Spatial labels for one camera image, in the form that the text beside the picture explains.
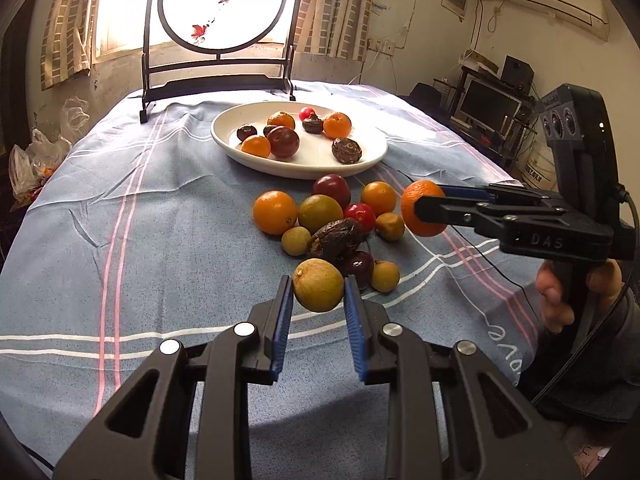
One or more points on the small orange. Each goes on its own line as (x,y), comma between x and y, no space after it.
(337,126)
(281,120)
(256,147)

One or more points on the small red plum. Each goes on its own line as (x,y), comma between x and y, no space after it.
(306,113)

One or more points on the large dark red plum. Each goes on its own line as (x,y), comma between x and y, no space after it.
(283,141)

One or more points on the person's right hand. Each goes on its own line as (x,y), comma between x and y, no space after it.
(552,300)

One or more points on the small tan longan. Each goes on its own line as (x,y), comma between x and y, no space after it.
(296,241)
(390,226)
(385,276)

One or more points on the bright red plum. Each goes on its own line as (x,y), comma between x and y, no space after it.
(360,217)

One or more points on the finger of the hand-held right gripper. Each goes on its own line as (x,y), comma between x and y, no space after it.
(450,212)
(465,191)

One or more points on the bright window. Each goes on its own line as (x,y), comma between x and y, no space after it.
(125,10)

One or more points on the white round plate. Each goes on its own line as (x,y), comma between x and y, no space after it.
(315,161)

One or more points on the black speaker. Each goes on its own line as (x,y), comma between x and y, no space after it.
(517,74)

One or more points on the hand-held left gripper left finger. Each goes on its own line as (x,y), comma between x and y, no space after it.
(282,325)

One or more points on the small dark plum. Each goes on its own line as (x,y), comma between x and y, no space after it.
(246,133)
(270,129)

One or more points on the black framed bird painting screen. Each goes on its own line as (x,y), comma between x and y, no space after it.
(225,10)

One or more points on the white wall power strip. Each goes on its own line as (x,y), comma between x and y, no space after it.
(382,45)

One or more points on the white air conditioner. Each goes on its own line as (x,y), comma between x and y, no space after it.
(555,2)

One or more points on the wrinkled dark passion fruit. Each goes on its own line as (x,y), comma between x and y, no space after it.
(313,124)
(346,150)
(334,240)

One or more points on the blue striped tablecloth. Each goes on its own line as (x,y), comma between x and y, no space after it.
(175,235)

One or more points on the black computer monitor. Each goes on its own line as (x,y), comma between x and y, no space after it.
(487,102)

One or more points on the black media rack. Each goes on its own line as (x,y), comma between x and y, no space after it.
(465,135)

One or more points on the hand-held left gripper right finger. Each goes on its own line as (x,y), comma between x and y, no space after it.
(355,332)

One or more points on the floral printed fabric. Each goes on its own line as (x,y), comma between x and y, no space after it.
(595,452)

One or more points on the clear plastic bag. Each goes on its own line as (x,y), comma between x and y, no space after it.
(75,110)
(37,160)

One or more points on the large mandarin orange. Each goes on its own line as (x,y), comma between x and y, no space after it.
(275,212)
(378,198)
(425,192)

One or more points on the white plastic bucket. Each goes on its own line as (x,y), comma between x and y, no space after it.
(539,167)

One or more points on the yellow-green round citrus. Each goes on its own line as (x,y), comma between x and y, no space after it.
(320,213)
(317,285)

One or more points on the checked beige curtain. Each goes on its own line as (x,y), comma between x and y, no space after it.
(70,20)
(335,10)

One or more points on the person's right forearm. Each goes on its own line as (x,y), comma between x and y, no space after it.
(580,380)

